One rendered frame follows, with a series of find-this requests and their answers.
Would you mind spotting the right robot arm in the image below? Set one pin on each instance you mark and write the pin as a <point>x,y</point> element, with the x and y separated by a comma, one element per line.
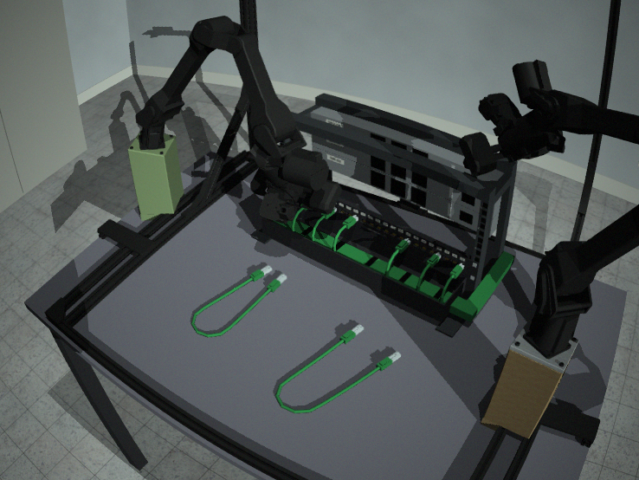
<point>270,119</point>

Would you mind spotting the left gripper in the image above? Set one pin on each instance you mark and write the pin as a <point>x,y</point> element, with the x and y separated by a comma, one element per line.
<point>479,155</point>

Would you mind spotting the row of network ports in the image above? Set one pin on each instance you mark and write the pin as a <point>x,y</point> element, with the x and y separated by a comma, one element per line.
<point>406,227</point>

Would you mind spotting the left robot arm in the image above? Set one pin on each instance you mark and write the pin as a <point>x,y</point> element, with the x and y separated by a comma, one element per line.
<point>565,270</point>

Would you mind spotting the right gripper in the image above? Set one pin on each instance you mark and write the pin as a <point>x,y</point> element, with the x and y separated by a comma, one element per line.
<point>322,200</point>

